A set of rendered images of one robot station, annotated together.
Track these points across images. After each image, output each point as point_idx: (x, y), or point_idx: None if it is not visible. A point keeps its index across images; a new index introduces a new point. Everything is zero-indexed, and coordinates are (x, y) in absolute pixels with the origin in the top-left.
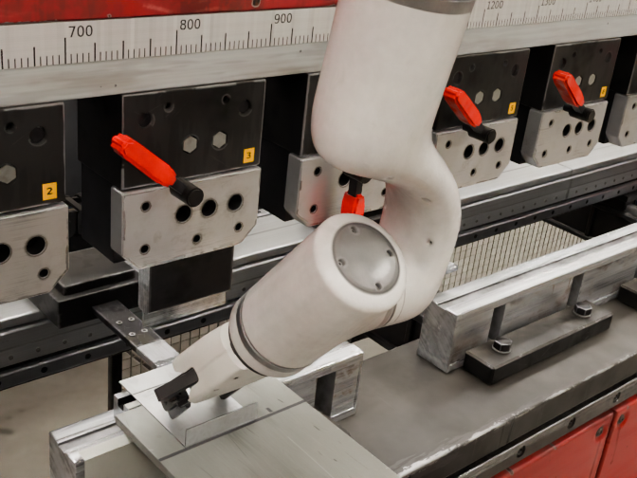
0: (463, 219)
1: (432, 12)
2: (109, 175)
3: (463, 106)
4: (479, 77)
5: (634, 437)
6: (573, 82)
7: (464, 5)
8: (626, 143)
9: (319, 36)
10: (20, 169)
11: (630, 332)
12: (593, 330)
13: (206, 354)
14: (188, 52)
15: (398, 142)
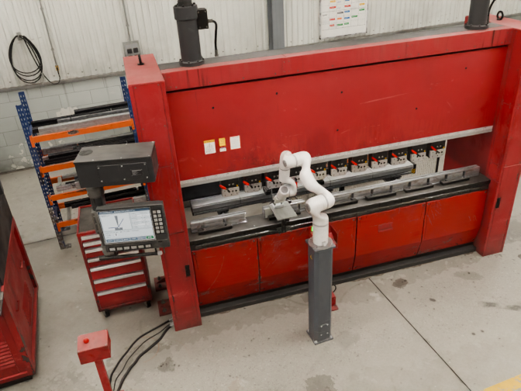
0: (342, 181)
1: (284, 171)
2: (266, 179)
3: (311, 171)
4: (316, 166)
5: (366, 223)
6: (332, 166)
7: (287, 170)
8: (354, 172)
9: None
10: (257, 179)
11: (361, 203)
12: (353, 202)
13: (274, 198)
14: (273, 167)
15: (284, 180)
